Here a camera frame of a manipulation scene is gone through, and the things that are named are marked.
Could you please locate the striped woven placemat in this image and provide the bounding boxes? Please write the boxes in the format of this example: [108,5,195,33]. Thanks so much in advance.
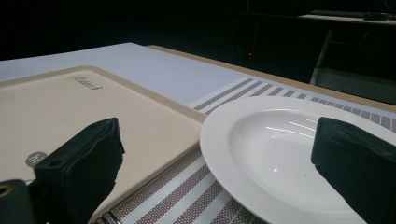
[92,77,396,224]

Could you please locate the black keyboard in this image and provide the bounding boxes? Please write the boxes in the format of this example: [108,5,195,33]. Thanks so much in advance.
[309,9,368,19]

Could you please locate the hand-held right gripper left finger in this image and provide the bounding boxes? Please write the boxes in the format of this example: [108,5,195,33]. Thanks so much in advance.
[33,117,126,224]

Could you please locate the dark desk with keyboard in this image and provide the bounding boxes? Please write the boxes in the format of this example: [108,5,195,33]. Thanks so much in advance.
[298,13,396,105]

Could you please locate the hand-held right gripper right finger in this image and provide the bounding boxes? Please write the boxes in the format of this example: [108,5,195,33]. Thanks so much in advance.
[310,116,396,224]

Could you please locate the white deep plate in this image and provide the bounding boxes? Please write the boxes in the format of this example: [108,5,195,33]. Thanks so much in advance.
[199,95,396,224]

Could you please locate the beige cutting board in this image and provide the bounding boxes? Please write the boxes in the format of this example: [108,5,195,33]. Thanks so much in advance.
[0,65,207,222]

